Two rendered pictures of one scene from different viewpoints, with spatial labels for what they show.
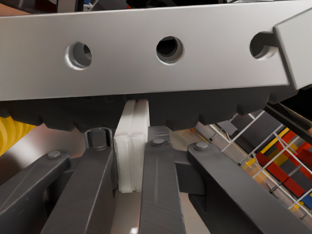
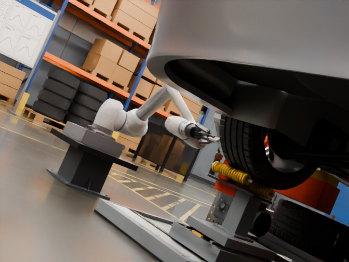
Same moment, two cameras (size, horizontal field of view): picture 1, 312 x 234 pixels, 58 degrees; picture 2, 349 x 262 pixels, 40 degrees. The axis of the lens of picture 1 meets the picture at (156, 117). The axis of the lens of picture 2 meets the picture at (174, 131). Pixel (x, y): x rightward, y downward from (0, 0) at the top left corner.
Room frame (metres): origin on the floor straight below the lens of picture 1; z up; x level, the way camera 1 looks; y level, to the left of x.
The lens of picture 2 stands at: (2.29, -1.29, 0.48)
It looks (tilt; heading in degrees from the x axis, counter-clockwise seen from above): 3 degrees up; 154
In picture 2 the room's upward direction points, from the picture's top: 24 degrees clockwise
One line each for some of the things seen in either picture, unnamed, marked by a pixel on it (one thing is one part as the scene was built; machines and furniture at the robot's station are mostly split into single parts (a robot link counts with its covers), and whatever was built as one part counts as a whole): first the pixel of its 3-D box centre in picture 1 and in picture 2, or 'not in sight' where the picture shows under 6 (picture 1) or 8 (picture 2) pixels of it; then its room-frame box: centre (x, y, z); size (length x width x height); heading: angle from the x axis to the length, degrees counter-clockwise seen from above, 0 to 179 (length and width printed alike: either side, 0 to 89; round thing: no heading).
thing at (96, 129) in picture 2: not in sight; (99, 130); (-1.00, -0.22, 0.42); 0.22 x 0.18 x 0.06; 103
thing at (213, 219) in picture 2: not in sight; (218, 214); (-0.53, 0.69, 0.21); 0.10 x 0.10 x 0.42; 12
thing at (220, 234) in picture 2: not in sight; (240, 217); (0.29, 0.25, 0.32); 0.40 x 0.30 x 0.28; 102
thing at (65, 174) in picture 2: not in sight; (85, 165); (-1.00, -0.20, 0.15); 0.50 x 0.50 x 0.30; 10
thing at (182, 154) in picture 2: not in sight; (166, 151); (-8.05, 3.86, 0.48); 1.27 x 0.88 x 0.97; 10
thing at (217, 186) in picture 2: not in sight; (235, 180); (0.16, 0.22, 0.48); 0.16 x 0.12 x 0.17; 12
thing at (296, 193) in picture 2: not in sight; (298, 170); (0.04, 0.71, 0.69); 0.52 x 0.17 x 0.35; 12
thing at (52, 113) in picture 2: not in sight; (69, 104); (-7.54, 1.10, 0.55); 1.40 x 0.80 x 1.09; 102
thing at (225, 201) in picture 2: not in sight; (243, 226); (0.02, 0.50, 0.26); 0.42 x 0.18 x 0.35; 12
